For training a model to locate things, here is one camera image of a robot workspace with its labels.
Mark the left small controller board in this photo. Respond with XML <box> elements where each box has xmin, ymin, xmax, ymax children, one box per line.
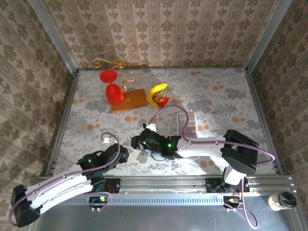
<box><xmin>88</xmin><ymin>196</ymin><xmax>108</xmax><ymax>213</ymax></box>

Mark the small controller board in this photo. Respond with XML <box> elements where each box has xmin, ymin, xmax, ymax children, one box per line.
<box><xmin>88</xmin><ymin>196</ymin><xmax>108</xmax><ymax>213</ymax></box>
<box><xmin>223</xmin><ymin>196</ymin><xmax>243</xmax><ymax>213</ymax></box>

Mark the small red toy figure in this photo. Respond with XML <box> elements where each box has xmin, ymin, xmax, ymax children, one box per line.
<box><xmin>154</xmin><ymin>84</ymin><xmax>175</xmax><ymax>109</ymax></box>

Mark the red plastic wine glass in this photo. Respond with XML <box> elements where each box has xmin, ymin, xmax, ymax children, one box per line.
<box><xmin>100</xmin><ymin>69</ymin><xmax>125</xmax><ymax>106</ymax></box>

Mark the yellow toy banana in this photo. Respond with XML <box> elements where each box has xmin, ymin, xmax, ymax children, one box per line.
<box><xmin>146</xmin><ymin>83</ymin><xmax>168</xmax><ymax>110</ymax></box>

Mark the grey metal shelf panel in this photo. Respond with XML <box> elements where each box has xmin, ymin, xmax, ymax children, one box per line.
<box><xmin>28</xmin><ymin>204</ymin><xmax>304</xmax><ymax>231</ymax></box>

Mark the floral patterned table cover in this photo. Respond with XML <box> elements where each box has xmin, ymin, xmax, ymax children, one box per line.
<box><xmin>54</xmin><ymin>67</ymin><xmax>277</xmax><ymax>176</ymax></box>

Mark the right small controller board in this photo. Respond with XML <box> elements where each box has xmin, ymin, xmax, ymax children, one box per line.
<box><xmin>223</xmin><ymin>196</ymin><xmax>243</xmax><ymax>213</ymax></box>

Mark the glass jar black lid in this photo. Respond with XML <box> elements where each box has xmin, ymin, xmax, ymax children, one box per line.
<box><xmin>268</xmin><ymin>192</ymin><xmax>298</xmax><ymax>212</ymax></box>

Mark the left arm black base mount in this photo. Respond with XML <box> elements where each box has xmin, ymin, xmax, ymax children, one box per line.
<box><xmin>91</xmin><ymin>178</ymin><xmax>121</xmax><ymax>194</ymax></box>

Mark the gold wire stand wooden base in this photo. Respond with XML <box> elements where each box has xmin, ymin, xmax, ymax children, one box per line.
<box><xmin>91</xmin><ymin>43</ymin><xmax>149</xmax><ymax>113</ymax></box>

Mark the aluminium front rail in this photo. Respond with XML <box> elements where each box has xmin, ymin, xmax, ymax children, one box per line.
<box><xmin>37</xmin><ymin>175</ymin><xmax>296</xmax><ymax>193</ymax></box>

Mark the slotted grey cable duct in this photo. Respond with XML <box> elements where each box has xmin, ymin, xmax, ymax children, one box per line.
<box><xmin>69</xmin><ymin>192</ymin><xmax>226</xmax><ymax>205</ymax></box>

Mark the left aluminium side rail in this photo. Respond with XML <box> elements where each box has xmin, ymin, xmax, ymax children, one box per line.
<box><xmin>44</xmin><ymin>69</ymin><xmax>80</xmax><ymax>178</ymax></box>

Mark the aluminium side rail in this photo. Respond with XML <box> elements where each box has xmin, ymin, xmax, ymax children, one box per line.
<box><xmin>244</xmin><ymin>68</ymin><xmax>283</xmax><ymax>174</ymax></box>
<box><xmin>44</xmin><ymin>69</ymin><xmax>80</xmax><ymax>178</ymax></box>

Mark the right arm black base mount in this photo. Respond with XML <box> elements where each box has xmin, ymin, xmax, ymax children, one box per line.
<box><xmin>205</xmin><ymin>178</ymin><xmax>250</xmax><ymax>193</ymax></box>

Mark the right aluminium side rail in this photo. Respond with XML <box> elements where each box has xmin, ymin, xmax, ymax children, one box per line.
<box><xmin>244</xmin><ymin>68</ymin><xmax>283</xmax><ymax>174</ymax></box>

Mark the left aluminium corner post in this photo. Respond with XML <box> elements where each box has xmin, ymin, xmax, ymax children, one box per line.
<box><xmin>26</xmin><ymin>0</ymin><xmax>79</xmax><ymax>73</ymax></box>

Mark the aluminium corner post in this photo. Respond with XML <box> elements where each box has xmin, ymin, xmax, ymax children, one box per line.
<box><xmin>245</xmin><ymin>0</ymin><xmax>293</xmax><ymax>72</ymax></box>
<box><xmin>26</xmin><ymin>0</ymin><xmax>79</xmax><ymax>73</ymax></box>

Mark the right aluminium corner post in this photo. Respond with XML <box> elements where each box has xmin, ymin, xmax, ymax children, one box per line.
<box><xmin>245</xmin><ymin>0</ymin><xmax>293</xmax><ymax>72</ymax></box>

